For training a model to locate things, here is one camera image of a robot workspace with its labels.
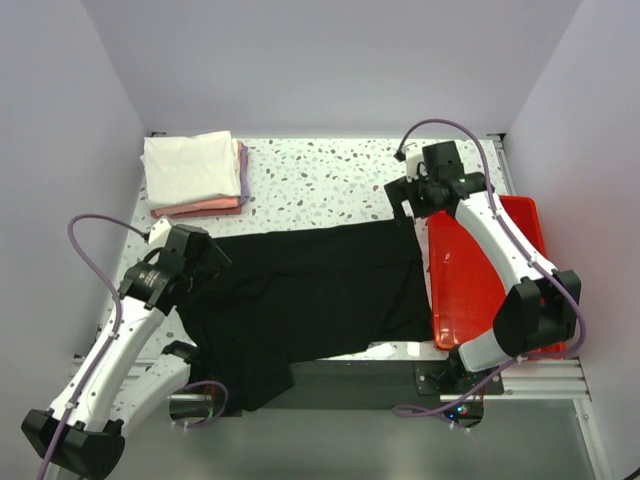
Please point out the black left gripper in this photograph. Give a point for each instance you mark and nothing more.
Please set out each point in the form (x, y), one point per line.
(215, 258)

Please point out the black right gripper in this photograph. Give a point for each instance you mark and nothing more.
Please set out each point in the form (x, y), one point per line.
(398, 191)

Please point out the black t shirt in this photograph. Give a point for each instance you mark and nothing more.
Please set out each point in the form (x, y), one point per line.
(304, 295)

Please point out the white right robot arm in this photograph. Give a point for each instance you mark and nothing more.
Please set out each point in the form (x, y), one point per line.
(541, 304)

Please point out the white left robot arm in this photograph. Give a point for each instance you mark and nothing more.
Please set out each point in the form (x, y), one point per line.
(84, 429)

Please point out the folded pink t shirt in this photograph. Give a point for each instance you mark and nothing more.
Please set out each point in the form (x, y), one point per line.
(213, 206)

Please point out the folded white t shirt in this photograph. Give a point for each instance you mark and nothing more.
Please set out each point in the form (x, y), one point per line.
(181, 169)

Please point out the folded purple t shirt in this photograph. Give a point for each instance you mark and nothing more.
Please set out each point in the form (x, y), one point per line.
(244, 163)

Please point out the red plastic tray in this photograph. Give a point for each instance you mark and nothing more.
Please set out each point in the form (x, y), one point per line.
(466, 291)

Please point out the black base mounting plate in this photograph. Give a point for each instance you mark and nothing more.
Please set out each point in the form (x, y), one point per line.
(349, 385)

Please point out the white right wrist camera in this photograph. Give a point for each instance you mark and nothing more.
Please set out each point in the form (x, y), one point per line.
(413, 167)

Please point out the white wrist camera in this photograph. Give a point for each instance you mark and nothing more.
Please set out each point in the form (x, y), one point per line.
(159, 232)
(413, 167)

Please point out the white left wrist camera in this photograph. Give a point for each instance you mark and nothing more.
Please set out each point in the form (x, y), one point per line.
(159, 232)

